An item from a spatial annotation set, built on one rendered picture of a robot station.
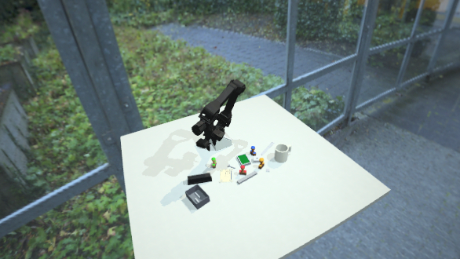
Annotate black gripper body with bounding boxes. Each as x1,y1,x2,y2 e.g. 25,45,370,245
195,125,222,148

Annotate red stamp with round knob handle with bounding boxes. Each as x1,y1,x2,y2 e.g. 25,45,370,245
239,166,246,176

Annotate orange rubber stamp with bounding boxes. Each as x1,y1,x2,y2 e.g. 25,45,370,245
258,158,265,170

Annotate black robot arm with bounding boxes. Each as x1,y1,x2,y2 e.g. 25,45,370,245
192,79,246,141

